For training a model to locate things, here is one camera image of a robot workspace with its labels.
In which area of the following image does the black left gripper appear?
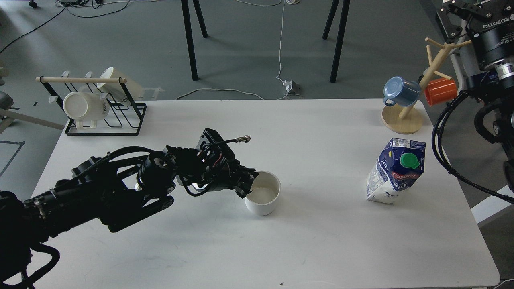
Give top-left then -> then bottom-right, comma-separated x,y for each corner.
163,128 -> 259,199

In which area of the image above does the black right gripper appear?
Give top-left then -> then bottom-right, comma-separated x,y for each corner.
436,0 -> 514,71

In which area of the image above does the white mug black handle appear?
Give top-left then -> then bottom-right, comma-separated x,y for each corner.
245,171 -> 281,216

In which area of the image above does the blue white milk carton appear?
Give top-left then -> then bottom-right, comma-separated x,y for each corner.
366,138 -> 426,204

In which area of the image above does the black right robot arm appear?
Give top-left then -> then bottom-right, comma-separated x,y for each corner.
431,0 -> 514,204

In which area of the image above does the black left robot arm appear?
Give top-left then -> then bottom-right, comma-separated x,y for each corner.
0,128 -> 259,289

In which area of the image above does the orange cup on stand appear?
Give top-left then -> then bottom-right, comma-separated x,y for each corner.
424,77 -> 458,106

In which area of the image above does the blue cup on stand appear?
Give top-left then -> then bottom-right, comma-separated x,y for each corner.
383,76 -> 422,107

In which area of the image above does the white power plug adapter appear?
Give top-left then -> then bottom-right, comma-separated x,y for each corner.
282,80 -> 301,96

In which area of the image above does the wooden mug tree stand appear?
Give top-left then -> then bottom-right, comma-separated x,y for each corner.
381,38 -> 472,134

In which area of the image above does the black table leg right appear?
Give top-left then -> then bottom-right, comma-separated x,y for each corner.
322,0 -> 351,83

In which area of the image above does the black table leg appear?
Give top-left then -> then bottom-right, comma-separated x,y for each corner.
180,0 -> 209,81
322,0 -> 351,83

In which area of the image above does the cream mug on rack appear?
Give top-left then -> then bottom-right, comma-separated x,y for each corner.
96,67 -> 143,106

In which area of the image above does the white mug lying in rack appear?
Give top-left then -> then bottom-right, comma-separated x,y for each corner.
63,92 -> 110,129

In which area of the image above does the black table leg left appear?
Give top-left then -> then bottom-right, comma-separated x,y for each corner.
180,0 -> 209,81

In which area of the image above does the white floor cable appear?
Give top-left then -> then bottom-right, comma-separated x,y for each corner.
175,0 -> 300,101

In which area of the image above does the black wire dish rack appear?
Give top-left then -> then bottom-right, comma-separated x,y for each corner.
36,71 -> 147,136

